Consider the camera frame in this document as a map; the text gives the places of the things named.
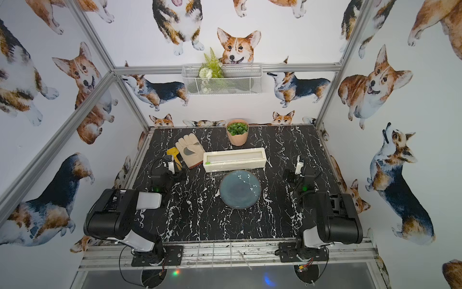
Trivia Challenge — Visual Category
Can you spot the white wire wall basket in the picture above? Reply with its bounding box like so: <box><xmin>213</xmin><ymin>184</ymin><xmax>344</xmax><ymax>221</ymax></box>
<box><xmin>182</xmin><ymin>64</ymin><xmax>263</xmax><ymax>95</ymax></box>

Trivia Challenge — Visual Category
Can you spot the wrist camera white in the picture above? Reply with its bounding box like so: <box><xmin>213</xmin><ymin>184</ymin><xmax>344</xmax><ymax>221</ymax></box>
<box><xmin>295</xmin><ymin>155</ymin><xmax>304</xmax><ymax>175</ymax></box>
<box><xmin>167</xmin><ymin>161</ymin><xmax>176</xmax><ymax>175</ymax></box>

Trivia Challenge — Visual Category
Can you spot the yellow toy shovel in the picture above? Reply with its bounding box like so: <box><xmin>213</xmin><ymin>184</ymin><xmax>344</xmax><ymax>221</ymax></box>
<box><xmin>167</xmin><ymin>147</ymin><xmax>182</xmax><ymax>170</ymax></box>

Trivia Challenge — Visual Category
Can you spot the green fern with white flower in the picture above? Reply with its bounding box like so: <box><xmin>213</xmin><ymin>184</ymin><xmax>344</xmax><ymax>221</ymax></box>
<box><xmin>199</xmin><ymin>48</ymin><xmax>225</xmax><ymax>94</ymax></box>

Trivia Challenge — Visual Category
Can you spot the aluminium front rail frame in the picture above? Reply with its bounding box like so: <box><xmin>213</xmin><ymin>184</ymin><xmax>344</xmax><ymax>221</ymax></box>
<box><xmin>78</xmin><ymin>238</ymin><xmax>378</xmax><ymax>272</ymax></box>

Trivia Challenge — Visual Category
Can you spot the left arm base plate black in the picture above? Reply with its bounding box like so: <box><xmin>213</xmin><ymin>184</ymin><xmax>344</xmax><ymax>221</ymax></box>
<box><xmin>131</xmin><ymin>246</ymin><xmax>184</xmax><ymax>267</ymax></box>

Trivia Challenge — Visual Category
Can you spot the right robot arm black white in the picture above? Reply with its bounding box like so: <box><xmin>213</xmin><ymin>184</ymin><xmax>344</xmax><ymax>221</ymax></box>
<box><xmin>275</xmin><ymin>167</ymin><xmax>363</xmax><ymax>263</ymax></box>

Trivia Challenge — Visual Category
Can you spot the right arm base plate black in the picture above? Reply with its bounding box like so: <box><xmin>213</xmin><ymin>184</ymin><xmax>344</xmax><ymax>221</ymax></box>
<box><xmin>274</xmin><ymin>242</ymin><xmax>329</xmax><ymax>263</ymax></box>

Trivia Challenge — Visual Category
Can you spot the cream plastic wrap dispenser box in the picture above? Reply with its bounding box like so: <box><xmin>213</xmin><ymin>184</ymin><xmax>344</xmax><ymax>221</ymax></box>
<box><xmin>203</xmin><ymin>148</ymin><xmax>267</xmax><ymax>173</ymax></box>

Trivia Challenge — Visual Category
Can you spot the pink pot with green plant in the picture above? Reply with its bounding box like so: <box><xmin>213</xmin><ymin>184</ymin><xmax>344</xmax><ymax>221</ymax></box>
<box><xmin>226</xmin><ymin>119</ymin><xmax>249</xmax><ymax>146</ymax></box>

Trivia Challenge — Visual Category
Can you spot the blue-grey ceramic plate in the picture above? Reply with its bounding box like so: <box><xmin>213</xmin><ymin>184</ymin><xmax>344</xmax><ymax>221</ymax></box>
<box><xmin>219</xmin><ymin>170</ymin><xmax>262</xmax><ymax>210</ymax></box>

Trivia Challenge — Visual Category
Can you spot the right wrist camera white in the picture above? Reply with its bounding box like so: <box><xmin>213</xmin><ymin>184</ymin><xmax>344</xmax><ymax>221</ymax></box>
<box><xmin>295</xmin><ymin>155</ymin><xmax>304</xmax><ymax>175</ymax></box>

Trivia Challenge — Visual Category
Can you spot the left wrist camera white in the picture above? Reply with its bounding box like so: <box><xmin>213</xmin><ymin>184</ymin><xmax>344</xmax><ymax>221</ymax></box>
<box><xmin>167</xmin><ymin>161</ymin><xmax>176</xmax><ymax>175</ymax></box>

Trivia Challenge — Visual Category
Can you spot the beige work glove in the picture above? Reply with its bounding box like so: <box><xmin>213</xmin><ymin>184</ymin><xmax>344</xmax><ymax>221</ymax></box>
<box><xmin>175</xmin><ymin>133</ymin><xmax>205</xmax><ymax>169</ymax></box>

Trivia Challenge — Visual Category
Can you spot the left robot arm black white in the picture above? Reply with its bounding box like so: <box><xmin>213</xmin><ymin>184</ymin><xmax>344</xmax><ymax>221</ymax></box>
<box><xmin>84</xmin><ymin>157</ymin><xmax>185</xmax><ymax>267</ymax></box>

